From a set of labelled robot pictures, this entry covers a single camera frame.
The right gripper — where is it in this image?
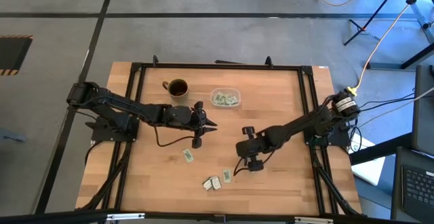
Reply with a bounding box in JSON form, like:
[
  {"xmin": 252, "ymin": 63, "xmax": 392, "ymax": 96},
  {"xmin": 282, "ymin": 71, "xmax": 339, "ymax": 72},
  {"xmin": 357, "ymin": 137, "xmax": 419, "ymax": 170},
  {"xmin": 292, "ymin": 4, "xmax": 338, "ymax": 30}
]
[{"xmin": 236, "ymin": 126, "xmax": 271, "ymax": 173}]

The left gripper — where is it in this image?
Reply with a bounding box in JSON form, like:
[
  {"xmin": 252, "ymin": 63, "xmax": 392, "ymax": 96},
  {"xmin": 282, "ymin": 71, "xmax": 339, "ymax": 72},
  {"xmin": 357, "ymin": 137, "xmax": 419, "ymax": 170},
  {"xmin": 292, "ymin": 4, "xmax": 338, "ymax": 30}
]
[{"xmin": 168, "ymin": 101, "xmax": 218, "ymax": 149}]

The clear plastic container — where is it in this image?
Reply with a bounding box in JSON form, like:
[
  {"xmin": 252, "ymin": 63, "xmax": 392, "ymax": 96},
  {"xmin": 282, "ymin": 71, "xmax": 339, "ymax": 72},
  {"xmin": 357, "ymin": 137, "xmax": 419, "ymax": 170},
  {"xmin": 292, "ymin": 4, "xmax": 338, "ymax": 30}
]
[{"xmin": 210, "ymin": 87, "xmax": 242, "ymax": 109}]

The brown teal ceramic mug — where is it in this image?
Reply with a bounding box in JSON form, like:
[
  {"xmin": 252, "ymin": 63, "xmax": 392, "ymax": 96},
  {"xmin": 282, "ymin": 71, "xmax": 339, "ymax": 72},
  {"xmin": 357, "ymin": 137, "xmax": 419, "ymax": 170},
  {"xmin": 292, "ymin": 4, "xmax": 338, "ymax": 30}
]
[{"xmin": 161, "ymin": 78, "xmax": 190, "ymax": 103}]

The white sheet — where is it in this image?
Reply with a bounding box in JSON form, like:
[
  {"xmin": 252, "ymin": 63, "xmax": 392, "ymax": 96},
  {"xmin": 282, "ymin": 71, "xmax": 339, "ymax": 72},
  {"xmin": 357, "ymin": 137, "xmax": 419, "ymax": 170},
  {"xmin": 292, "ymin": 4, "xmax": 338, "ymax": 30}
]
[{"xmin": 351, "ymin": 134, "xmax": 387, "ymax": 187}]

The black laptop keyboard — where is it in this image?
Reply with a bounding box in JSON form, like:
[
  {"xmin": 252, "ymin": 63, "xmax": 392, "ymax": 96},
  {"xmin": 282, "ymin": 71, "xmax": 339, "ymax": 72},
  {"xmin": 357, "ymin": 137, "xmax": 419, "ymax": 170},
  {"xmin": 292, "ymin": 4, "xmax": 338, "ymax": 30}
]
[{"xmin": 391, "ymin": 145, "xmax": 434, "ymax": 223}]

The grey panel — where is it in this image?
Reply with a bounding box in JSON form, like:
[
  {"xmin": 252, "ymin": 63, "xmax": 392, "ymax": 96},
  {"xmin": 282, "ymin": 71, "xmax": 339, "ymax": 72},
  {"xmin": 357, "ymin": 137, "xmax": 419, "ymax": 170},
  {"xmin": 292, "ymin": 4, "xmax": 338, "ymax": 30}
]
[{"xmin": 412, "ymin": 64, "xmax": 434, "ymax": 157}]

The black tripod stand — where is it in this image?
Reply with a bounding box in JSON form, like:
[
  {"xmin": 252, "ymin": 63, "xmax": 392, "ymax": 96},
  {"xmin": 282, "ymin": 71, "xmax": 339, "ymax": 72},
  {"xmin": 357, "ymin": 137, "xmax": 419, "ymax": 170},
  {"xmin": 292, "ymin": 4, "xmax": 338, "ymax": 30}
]
[{"xmin": 343, "ymin": 0, "xmax": 434, "ymax": 71}]

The blue-grey floor object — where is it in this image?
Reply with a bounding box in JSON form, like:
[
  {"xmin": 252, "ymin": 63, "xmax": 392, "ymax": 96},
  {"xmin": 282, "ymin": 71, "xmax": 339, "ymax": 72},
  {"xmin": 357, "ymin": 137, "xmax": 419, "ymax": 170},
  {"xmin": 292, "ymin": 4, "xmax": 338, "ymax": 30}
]
[{"xmin": 0, "ymin": 128, "xmax": 27, "ymax": 143}]

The hazard-striped floor hatch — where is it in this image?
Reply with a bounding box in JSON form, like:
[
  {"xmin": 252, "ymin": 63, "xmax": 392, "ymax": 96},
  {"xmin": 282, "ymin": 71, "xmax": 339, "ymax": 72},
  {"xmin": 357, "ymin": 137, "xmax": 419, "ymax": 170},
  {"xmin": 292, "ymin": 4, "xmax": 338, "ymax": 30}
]
[{"xmin": 0, "ymin": 35, "xmax": 34, "ymax": 77}]

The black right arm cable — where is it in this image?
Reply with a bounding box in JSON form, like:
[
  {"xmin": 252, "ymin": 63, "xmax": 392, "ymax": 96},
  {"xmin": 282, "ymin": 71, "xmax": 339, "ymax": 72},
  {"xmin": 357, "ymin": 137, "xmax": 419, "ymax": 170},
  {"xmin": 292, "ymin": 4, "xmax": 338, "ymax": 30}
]
[{"xmin": 233, "ymin": 151, "xmax": 275, "ymax": 177}]

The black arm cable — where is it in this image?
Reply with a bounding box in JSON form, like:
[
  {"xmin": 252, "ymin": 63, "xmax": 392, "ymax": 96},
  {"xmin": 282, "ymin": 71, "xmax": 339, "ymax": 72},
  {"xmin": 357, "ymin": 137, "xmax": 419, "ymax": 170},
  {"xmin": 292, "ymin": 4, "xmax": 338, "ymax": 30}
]
[
  {"xmin": 154, "ymin": 125, "xmax": 197, "ymax": 148},
  {"xmin": 233, "ymin": 151, "xmax": 275, "ymax": 177}
]

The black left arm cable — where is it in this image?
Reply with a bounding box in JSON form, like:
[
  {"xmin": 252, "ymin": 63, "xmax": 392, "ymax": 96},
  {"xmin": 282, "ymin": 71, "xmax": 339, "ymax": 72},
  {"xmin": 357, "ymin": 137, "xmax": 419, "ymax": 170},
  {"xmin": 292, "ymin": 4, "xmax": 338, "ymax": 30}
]
[{"xmin": 154, "ymin": 125, "xmax": 197, "ymax": 148}]

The black aluminium table frame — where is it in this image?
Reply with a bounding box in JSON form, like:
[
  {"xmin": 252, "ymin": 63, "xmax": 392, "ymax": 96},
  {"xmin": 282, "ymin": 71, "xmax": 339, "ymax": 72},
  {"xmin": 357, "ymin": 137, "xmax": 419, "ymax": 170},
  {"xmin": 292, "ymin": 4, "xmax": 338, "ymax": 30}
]
[{"xmin": 76, "ymin": 54, "xmax": 363, "ymax": 217}]

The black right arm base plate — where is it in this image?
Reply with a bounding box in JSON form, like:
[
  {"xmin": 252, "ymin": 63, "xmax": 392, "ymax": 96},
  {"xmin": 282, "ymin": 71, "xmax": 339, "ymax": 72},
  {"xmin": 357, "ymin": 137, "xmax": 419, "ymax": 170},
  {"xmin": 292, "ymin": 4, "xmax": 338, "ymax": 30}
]
[{"xmin": 307, "ymin": 125, "xmax": 352, "ymax": 147}]

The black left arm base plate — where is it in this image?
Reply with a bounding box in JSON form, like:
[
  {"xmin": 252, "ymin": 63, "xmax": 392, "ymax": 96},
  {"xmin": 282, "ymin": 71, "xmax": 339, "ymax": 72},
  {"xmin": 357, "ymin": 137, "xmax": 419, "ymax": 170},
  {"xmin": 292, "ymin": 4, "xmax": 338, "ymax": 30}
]
[{"xmin": 84, "ymin": 114, "xmax": 140, "ymax": 143}]

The black power cable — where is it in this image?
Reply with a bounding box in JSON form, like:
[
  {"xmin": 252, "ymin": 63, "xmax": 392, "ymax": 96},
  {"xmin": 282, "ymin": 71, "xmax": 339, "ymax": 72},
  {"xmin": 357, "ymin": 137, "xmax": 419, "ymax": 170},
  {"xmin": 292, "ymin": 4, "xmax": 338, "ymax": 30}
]
[{"xmin": 357, "ymin": 88, "xmax": 434, "ymax": 116}]

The grey cable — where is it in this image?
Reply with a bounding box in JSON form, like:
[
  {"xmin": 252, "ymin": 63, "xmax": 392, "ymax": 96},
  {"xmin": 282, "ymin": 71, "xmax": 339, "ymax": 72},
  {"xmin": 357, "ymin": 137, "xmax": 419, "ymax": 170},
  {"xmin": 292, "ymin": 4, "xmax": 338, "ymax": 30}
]
[{"xmin": 357, "ymin": 87, "xmax": 434, "ymax": 128}]

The yellow hanging cable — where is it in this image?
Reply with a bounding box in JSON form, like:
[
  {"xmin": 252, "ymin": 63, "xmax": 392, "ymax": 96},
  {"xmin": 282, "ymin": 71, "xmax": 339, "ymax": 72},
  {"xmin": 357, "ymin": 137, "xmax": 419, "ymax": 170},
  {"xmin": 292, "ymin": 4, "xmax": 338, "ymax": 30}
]
[{"xmin": 345, "ymin": 0, "xmax": 434, "ymax": 96}]

